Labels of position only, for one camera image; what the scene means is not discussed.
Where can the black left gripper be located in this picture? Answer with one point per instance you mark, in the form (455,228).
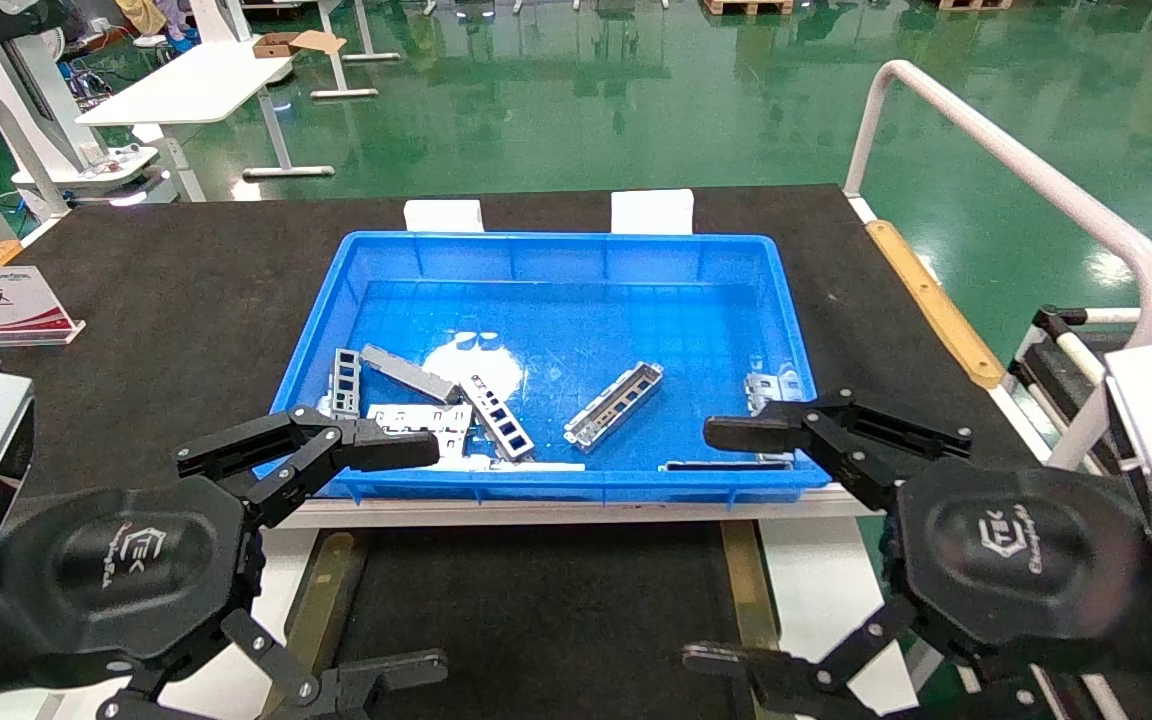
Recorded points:
(126,570)

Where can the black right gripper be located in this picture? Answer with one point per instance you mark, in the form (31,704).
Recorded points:
(1016,560)

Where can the slotted silver metal bracket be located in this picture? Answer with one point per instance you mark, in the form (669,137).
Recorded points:
(626,393)

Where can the brass container edge strip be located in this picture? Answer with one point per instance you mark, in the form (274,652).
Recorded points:
(746,590)
(321,600)

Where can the black container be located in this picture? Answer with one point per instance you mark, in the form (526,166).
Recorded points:
(536,600)

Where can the dark thin metal strip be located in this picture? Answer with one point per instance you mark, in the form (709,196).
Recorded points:
(726,465)

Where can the thin white metal strip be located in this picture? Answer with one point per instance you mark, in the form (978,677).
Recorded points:
(536,466)

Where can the plain grey metal bar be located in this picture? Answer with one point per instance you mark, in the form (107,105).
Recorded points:
(406,372)

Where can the yellow wooden edge strip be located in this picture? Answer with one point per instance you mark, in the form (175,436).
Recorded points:
(931,300)

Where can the blue plastic tray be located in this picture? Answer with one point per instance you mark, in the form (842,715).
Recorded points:
(576,310)

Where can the white foam block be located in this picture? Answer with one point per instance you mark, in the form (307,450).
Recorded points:
(652,212)
(444,215)

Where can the white tubular railing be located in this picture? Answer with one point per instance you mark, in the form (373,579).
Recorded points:
(1016,165)

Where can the white background table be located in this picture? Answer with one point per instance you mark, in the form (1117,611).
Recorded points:
(196,85)

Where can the white curved pipe railing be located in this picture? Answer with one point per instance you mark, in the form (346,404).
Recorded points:
(33,162)

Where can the open cardboard box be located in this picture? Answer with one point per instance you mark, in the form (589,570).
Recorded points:
(281,44)

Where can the wooden pallet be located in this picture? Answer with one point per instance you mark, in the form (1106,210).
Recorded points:
(746,6)

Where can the small white metal bracket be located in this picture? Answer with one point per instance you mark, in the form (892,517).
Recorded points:
(324,405)

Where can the short grey slotted bracket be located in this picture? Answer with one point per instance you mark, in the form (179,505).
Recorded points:
(345,399)

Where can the silver bracket with rectangular holes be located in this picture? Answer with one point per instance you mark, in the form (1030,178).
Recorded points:
(514,446)

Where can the black cart frame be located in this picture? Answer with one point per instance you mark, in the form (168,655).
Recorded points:
(1041,350)

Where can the white table leg frame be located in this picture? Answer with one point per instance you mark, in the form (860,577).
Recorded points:
(336,70)

